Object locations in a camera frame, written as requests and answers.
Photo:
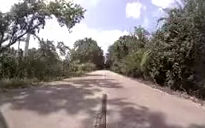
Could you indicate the pale utility pole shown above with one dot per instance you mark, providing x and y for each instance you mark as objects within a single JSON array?
[{"x": 26, "y": 43}]

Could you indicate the grey cracked asphalt road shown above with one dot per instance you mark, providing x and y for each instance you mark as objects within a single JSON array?
[{"x": 73, "y": 100}]

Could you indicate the row of trees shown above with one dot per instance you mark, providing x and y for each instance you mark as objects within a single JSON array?
[{"x": 86, "y": 53}]

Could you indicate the large leafy tree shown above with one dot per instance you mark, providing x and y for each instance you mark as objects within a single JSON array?
[{"x": 30, "y": 20}]

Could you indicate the dense green roadside bushes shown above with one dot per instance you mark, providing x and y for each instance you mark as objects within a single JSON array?
[{"x": 176, "y": 53}]

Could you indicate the overgrown roadside verge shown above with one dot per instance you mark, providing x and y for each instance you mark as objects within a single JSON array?
[{"x": 30, "y": 68}]

